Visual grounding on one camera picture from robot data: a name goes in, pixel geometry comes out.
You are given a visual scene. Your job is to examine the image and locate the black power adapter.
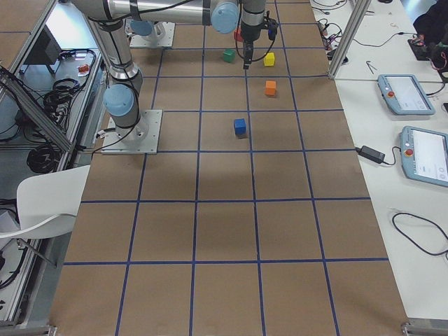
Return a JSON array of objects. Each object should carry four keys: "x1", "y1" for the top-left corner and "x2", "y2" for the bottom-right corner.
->
[{"x1": 356, "y1": 146, "x2": 385, "y2": 164}]

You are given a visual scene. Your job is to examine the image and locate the orange snack packet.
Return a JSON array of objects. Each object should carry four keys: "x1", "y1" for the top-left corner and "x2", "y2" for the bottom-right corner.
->
[{"x1": 78, "y1": 64, "x2": 90, "y2": 76}]

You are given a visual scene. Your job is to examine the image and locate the white chair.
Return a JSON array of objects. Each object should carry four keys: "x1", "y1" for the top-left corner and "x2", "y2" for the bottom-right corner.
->
[{"x1": 1, "y1": 165, "x2": 90, "y2": 239}]

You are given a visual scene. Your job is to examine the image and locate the yellow wooden block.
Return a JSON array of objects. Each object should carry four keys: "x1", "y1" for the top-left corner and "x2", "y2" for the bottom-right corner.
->
[{"x1": 263, "y1": 52, "x2": 276, "y2": 67}]

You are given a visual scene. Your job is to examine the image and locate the black cable loop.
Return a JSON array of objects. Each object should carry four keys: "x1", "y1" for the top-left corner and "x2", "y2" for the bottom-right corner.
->
[{"x1": 391, "y1": 211, "x2": 448, "y2": 256}]

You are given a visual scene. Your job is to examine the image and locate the green wooden block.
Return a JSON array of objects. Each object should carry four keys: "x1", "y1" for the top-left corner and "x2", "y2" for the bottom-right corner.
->
[{"x1": 222, "y1": 48, "x2": 236, "y2": 63}]

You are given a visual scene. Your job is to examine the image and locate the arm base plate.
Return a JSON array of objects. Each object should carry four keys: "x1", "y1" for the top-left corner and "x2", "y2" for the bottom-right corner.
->
[
  {"x1": 101, "y1": 110, "x2": 162, "y2": 155},
  {"x1": 127, "y1": 20, "x2": 175, "y2": 49}
]

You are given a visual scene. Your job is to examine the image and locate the orange wooden block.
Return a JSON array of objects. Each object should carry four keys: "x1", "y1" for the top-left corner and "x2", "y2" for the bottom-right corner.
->
[{"x1": 265, "y1": 80, "x2": 277, "y2": 97}]

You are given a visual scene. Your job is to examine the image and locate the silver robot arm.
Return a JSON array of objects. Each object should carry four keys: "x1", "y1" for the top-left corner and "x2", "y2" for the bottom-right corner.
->
[
  {"x1": 73, "y1": 1, "x2": 239, "y2": 148},
  {"x1": 126, "y1": 11, "x2": 279, "y2": 69}
]

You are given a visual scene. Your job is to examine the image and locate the far teach pendant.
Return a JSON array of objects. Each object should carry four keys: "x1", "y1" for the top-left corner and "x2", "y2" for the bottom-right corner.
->
[{"x1": 377, "y1": 74, "x2": 435, "y2": 116}]

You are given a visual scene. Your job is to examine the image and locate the blue wooden block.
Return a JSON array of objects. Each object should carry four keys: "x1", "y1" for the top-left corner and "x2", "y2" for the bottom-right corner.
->
[{"x1": 233, "y1": 118, "x2": 246, "y2": 137}]

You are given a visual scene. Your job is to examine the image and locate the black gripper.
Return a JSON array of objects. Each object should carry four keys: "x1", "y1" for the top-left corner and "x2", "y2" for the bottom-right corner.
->
[{"x1": 241, "y1": 12, "x2": 279, "y2": 69}]

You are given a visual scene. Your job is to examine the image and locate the near teach pendant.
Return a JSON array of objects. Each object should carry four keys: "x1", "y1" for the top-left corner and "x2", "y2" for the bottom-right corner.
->
[{"x1": 400, "y1": 126, "x2": 447, "y2": 187}]

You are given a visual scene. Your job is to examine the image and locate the aluminium frame post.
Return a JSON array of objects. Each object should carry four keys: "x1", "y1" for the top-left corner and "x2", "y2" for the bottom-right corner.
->
[{"x1": 328, "y1": 0, "x2": 371, "y2": 79}]

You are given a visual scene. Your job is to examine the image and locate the red wooden block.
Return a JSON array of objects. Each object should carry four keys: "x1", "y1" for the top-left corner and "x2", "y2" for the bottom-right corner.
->
[{"x1": 233, "y1": 28, "x2": 243, "y2": 42}]

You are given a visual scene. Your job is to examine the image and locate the teach pendant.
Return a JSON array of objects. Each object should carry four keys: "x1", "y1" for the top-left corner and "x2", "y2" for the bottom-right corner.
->
[
  {"x1": 377, "y1": 74, "x2": 435, "y2": 116},
  {"x1": 400, "y1": 126, "x2": 447, "y2": 187}
]

